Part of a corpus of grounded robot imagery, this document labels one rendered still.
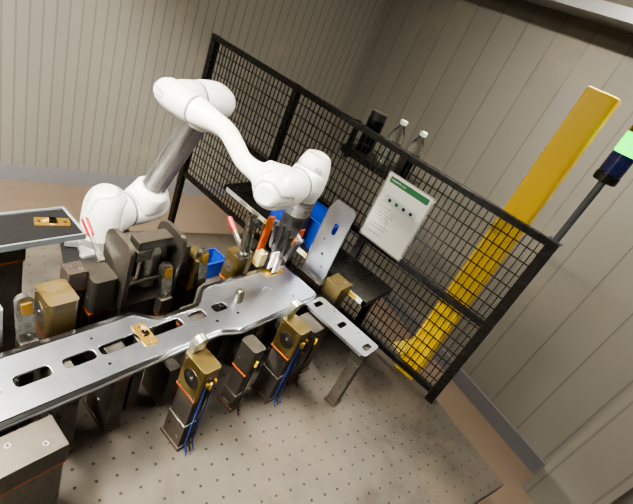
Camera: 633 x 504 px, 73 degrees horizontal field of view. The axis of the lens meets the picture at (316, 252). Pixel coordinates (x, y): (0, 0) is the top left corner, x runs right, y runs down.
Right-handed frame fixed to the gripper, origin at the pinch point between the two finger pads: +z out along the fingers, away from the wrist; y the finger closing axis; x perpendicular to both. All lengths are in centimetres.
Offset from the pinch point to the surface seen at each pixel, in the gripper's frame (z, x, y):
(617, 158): -72, 53, 63
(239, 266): 11.5, -1.4, -13.0
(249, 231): -2.3, 0.1, -15.3
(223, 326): 12.8, -24.7, 7.5
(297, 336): 9.7, -8.6, 23.9
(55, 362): 12, -69, -1
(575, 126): -75, 59, 47
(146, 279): 10.6, -35.9, -17.9
